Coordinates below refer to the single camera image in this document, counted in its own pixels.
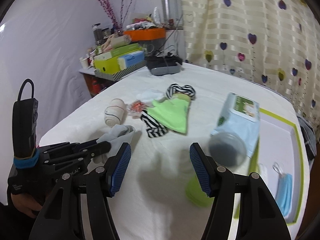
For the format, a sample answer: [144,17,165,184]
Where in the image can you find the grey sock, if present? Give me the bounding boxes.
[97,125,136,161]

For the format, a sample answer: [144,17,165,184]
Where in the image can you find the blue face mask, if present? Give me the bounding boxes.
[272,163,293,217]

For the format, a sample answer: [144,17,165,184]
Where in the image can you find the beige bandage cloth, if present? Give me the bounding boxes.
[104,99,126,127]

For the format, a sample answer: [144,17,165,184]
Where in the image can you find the black white striped sock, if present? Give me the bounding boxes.
[165,83,196,100]
[140,110,168,138]

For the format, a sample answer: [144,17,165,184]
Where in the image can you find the white cotton pads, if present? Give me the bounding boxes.
[136,89,165,103]

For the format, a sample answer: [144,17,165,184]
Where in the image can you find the green rabbit pattern towel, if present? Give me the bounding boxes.
[172,93,191,102]

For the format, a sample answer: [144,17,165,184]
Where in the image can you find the person's left hand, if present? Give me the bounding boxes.
[11,194,42,218]

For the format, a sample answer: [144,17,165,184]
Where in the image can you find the green white shallow box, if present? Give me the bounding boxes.
[235,108,304,225]

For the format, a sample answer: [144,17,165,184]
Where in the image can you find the side shelf table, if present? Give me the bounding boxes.
[79,68,116,98]

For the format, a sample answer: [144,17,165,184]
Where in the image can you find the striped tray box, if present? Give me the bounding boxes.
[94,60,146,81]

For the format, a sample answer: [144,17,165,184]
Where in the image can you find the green lidded jar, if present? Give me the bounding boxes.
[185,175,214,207]

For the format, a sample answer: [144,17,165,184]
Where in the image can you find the dark jar clear lid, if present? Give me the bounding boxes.
[208,132,247,168]

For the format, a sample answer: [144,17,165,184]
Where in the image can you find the white table blanket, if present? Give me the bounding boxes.
[39,62,308,240]

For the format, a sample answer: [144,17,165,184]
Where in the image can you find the lime green box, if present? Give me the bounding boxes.
[94,54,124,74]

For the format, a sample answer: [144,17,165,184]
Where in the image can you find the green white long box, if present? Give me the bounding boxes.
[94,43,141,60]

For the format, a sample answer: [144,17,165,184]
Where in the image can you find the blue tissue pack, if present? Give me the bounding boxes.
[117,50,144,70]

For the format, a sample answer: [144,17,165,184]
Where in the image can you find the pile of clothes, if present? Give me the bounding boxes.
[296,113,317,161]

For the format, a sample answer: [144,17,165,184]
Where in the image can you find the wet wipes pack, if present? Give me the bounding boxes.
[211,93,260,157]

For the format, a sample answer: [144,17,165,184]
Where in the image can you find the black grey VR headset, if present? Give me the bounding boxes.
[145,53,183,76]

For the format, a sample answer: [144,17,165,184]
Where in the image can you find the orange storage bin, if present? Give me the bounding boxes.
[124,28,165,41]

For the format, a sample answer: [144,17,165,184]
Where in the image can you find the pink branch decoration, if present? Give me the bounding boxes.
[97,0,133,33]

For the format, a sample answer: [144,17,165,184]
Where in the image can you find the heart pattern curtain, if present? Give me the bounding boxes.
[181,0,319,129]

